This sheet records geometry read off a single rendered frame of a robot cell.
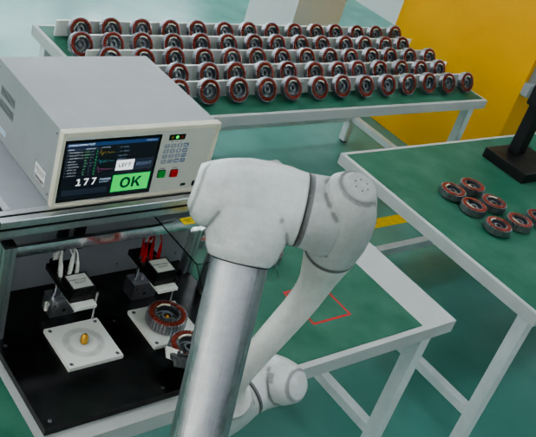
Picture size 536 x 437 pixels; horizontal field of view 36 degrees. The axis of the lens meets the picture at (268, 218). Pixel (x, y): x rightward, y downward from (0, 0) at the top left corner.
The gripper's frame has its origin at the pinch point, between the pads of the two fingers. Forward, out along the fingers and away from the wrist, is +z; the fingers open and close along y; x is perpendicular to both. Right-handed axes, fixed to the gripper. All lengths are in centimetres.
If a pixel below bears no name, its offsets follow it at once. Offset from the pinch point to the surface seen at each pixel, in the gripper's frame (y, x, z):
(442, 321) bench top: 95, -12, -4
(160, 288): 0.9, 13.3, 13.9
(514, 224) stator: 174, 7, 23
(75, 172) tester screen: -25, 47, 6
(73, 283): -23.2, 18.8, 15.4
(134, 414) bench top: -18.9, -11.5, -2.7
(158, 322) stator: -1.5, 4.9, 12.2
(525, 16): 326, 103, 119
